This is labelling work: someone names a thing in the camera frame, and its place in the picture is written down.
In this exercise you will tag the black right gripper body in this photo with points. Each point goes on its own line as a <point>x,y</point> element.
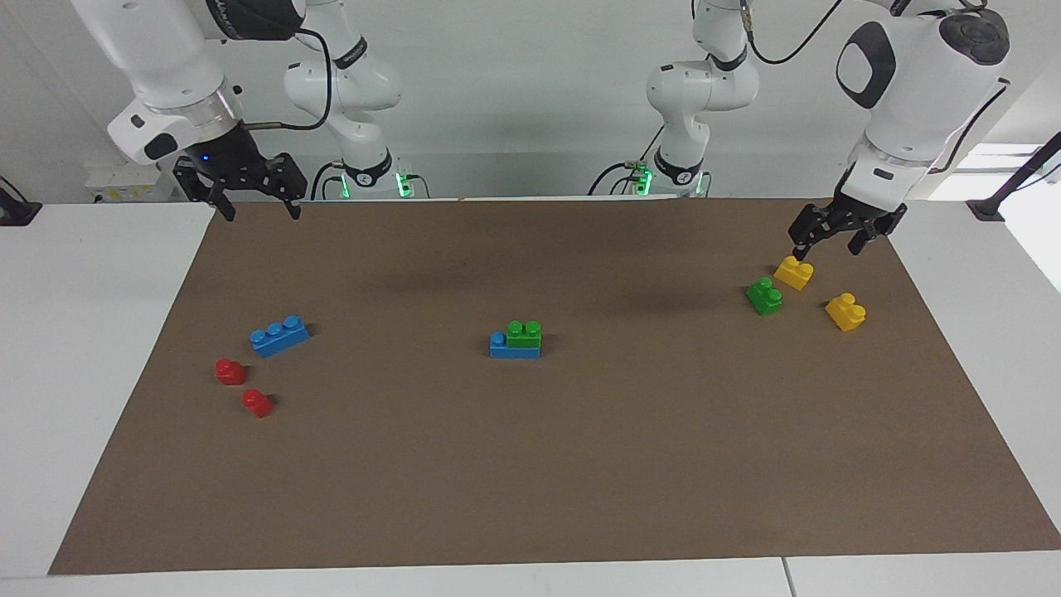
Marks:
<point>228,162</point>

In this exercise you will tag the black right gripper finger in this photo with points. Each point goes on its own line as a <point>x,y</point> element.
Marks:
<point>292,182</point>
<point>203,192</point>

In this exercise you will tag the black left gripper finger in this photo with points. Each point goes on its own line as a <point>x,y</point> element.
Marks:
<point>864,236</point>
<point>811,224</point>

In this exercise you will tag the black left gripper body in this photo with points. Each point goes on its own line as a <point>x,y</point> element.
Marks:
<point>866,214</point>

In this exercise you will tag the green two-stud toy brick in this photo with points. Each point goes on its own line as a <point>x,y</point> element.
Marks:
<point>524,336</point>
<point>764,298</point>

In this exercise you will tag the blue three-stud toy brick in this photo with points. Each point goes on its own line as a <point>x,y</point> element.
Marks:
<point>279,338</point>
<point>514,351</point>

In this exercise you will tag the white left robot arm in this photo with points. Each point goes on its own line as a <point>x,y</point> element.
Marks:
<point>912,83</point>

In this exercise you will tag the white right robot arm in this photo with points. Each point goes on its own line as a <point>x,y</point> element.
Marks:
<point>157,50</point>

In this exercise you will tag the yellow two-stud toy brick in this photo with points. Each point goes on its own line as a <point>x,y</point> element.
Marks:
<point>845,313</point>
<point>793,274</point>

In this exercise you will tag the white connector with green light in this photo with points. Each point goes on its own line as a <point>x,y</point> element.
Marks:
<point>641,178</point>
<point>404,181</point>

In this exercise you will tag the black angled stand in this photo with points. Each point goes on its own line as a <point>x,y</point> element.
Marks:
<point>990,207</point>

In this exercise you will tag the red one-stud toy brick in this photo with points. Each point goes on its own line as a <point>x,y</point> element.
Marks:
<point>258,405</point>
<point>230,372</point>

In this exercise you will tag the brown table mat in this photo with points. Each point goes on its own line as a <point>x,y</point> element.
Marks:
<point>530,464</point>

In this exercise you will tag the white wall socket box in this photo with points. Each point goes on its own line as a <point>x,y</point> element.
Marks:
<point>116,186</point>

